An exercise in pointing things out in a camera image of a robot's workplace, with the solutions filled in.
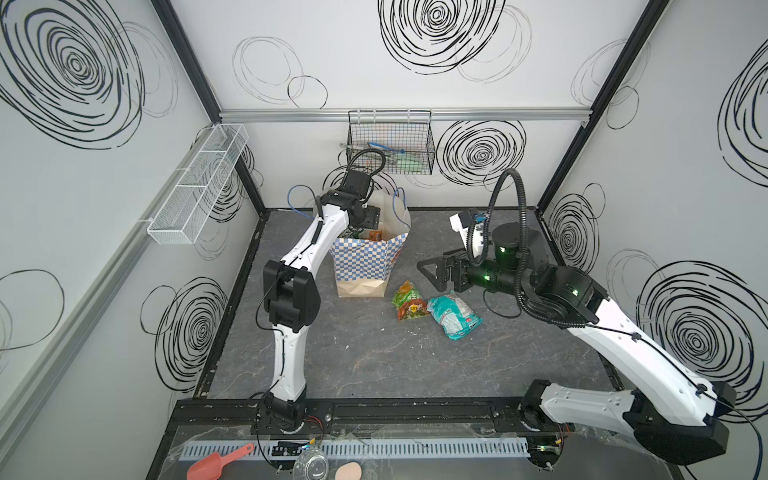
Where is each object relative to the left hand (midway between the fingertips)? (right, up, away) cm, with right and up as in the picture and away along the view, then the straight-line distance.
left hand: (366, 216), depth 93 cm
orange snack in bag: (+3, -6, +16) cm, 17 cm away
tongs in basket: (+3, +22, -2) cm, 22 cm away
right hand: (+15, -11, -33) cm, 38 cm away
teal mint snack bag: (+27, -30, -5) cm, 41 cm away
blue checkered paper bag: (0, -15, -8) cm, 17 cm away
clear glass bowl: (-11, -59, -25) cm, 65 cm away
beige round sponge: (-2, -59, -27) cm, 65 cm away
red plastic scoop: (-33, -58, -26) cm, 72 cm away
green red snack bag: (+13, -26, -6) cm, 30 cm away
